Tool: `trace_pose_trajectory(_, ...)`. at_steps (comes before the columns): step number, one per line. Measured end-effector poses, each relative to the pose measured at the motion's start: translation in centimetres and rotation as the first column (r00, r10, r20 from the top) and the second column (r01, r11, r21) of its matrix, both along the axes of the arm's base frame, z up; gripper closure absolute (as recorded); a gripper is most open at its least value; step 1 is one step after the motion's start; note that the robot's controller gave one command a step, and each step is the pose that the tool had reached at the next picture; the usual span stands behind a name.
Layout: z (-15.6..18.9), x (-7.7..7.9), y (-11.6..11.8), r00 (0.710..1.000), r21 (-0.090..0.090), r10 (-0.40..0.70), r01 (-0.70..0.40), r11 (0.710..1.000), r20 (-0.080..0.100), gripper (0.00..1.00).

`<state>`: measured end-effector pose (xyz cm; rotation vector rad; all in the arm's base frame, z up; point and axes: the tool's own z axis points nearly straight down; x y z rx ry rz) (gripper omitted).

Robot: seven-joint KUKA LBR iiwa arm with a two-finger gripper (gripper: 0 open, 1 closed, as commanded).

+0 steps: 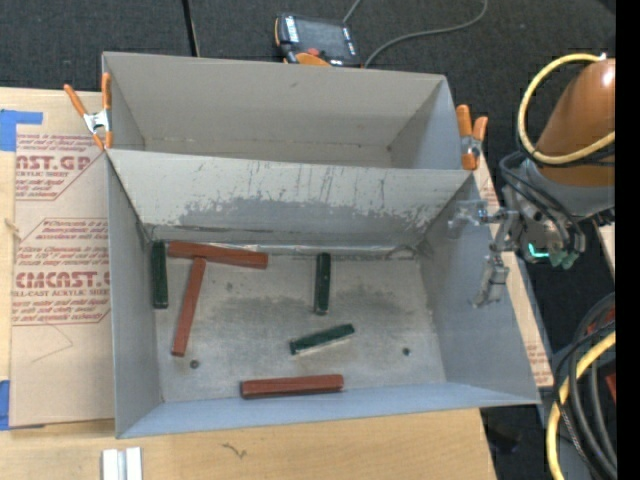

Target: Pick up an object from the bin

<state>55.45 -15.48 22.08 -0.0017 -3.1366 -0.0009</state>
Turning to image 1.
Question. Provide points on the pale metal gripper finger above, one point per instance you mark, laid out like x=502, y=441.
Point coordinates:
x=467, y=214
x=494, y=280

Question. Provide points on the dark green flat block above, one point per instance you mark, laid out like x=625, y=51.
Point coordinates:
x=322, y=283
x=160, y=275
x=322, y=338

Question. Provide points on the grey metal bin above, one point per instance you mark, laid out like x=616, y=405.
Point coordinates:
x=280, y=208

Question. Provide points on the red-brown flat block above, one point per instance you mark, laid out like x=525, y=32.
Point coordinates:
x=292, y=386
x=190, y=305
x=217, y=255

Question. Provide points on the brown cardboard board, red print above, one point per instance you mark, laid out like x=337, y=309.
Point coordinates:
x=60, y=358

